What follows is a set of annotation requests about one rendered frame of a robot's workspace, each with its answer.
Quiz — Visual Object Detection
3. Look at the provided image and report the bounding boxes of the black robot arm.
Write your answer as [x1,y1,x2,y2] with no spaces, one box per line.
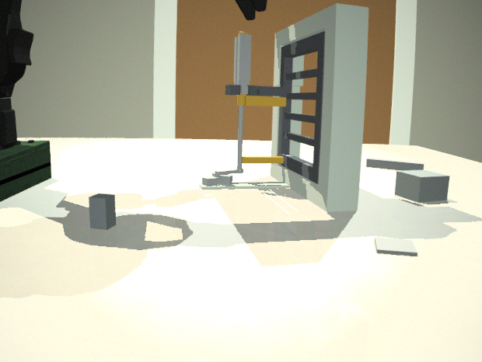
[0,0,34,150]

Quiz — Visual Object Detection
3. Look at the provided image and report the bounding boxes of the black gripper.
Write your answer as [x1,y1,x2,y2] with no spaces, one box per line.
[235,0,267,20]

